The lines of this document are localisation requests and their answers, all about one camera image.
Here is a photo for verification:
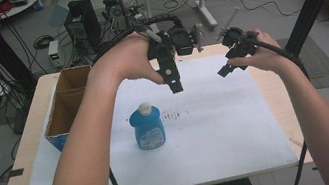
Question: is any white paper sheet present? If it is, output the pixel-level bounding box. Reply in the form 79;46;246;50
3;42;302;185

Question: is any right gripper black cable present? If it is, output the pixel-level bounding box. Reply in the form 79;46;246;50
253;28;328;185

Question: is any person's left hand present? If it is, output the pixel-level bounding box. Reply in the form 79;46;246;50
89;28;166;96

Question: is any light wooden table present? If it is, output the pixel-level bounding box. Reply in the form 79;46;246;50
0;31;316;185

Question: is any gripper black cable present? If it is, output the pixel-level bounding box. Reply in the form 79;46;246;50
253;28;328;185
86;13;189;65

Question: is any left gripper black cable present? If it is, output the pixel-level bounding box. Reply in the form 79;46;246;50
86;13;189;65

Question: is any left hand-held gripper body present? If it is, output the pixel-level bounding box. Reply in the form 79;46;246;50
142;24;203;98

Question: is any grey floor mat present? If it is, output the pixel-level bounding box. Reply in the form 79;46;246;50
277;31;329;96

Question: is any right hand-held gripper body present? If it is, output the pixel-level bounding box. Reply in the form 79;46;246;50
219;22;262;61

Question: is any person's right hand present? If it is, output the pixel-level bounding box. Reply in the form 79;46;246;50
222;24;288;79

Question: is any open-frame computer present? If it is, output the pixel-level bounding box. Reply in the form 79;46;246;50
99;0;130;34

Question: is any small white power supply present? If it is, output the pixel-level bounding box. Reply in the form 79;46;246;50
46;39;65;71

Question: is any coiled black cable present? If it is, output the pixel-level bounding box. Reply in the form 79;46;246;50
30;32;56;52

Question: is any black computer tower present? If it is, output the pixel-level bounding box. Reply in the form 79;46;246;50
60;0;106;57

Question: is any blue detergent bottle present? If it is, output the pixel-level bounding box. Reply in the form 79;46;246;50
126;99;168;153

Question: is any round white table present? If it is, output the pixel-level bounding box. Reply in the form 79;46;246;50
0;0;47;22

